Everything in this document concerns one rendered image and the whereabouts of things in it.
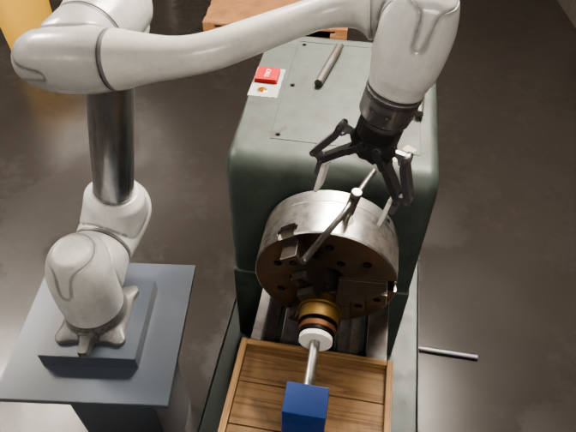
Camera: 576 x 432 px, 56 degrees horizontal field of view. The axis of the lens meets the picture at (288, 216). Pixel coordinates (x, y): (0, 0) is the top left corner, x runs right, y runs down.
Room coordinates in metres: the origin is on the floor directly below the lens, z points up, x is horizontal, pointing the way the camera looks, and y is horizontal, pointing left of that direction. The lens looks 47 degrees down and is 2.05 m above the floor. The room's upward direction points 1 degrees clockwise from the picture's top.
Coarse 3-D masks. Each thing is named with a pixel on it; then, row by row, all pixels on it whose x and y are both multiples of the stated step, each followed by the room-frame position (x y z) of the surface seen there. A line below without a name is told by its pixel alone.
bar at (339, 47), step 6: (336, 48) 1.35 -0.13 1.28; (342, 48) 1.37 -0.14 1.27; (330, 54) 1.33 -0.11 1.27; (336, 54) 1.33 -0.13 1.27; (330, 60) 1.29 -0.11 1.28; (324, 66) 1.26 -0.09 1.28; (330, 66) 1.27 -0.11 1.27; (324, 72) 1.23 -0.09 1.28; (318, 78) 1.20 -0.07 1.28; (324, 78) 1.21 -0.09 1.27; (318, 84) 1.20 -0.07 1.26
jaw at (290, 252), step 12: (288, 228) 0.75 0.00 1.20; (288, 240) 0.72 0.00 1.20; (288, 252) 0.70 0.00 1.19; (300, 252) 0.70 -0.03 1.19; (288, 264) 0.68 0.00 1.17; (300, 264) 0.68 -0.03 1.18; (312, 264) 0.70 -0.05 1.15; (300, 276) 0.66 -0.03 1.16; (312, 276) 0.67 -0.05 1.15; (300, 288) 0.66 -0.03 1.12; (312, 288) 0.64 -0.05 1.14
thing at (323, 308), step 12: (312, 300) 0.63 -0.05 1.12; (324, 300) 0.63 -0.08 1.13; (300, 312) 0.62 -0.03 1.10; (312, 312) 0.60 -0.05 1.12; (324, 312) 0.60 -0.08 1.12; (336, 312) 0.61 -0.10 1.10; (300, 324) 0.59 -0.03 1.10; (312, 324) 0.57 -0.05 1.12; (324, 324) 0.58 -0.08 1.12; (336, 324) 0.59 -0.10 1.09
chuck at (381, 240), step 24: (288, 216) 0.78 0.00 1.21; (312, 216) 0.76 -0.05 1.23; (336, 216) 0.76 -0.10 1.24; (360, 216) 0.77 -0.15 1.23; (264, 240) 0.76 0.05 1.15; (312, 240) 0.72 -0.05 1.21; (336, 240) 0.71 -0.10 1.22; (360, 240) 0.70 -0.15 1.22; (384, 240) 0.73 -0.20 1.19; (264, 264) 0.73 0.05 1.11; (336, 264) 0.71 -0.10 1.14; (360, 264) 0.70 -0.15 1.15; (384, 264) 0.69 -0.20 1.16; (264, 288) 0.73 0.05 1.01; (288, 288) 0.72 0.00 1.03; (336, 288) 0.71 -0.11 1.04; (360, 312) 0.70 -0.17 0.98
